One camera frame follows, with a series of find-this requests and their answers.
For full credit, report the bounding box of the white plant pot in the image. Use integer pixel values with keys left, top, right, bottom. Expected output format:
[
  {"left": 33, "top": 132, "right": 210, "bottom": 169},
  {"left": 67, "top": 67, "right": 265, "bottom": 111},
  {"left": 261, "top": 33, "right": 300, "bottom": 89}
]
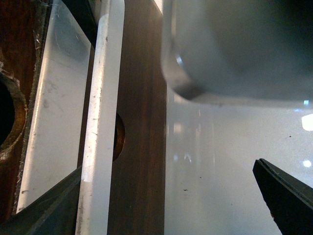
[{"left": 161, "top": 0, "right": 313, "bottom": 109}]

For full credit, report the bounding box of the white metal drawer handle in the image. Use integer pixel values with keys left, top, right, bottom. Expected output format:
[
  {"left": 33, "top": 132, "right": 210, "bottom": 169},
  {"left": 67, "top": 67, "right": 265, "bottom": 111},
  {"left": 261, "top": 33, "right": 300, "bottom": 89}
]
[{"left": 17, "top": 0, "right": 125, "bottom": 235}]

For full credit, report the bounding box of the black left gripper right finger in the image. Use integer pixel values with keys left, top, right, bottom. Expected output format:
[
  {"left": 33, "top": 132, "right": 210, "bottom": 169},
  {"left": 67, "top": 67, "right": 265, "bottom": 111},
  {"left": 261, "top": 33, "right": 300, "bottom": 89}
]
[{"left": 253, "top": 159, "right": 313, "bottom": 235}]

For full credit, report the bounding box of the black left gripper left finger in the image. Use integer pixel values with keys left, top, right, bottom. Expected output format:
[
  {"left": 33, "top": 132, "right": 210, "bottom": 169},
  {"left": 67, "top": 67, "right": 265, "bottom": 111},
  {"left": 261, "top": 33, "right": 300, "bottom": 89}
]
[{"left": 0, "top": 167, "right": 82, "bottom": 235}]

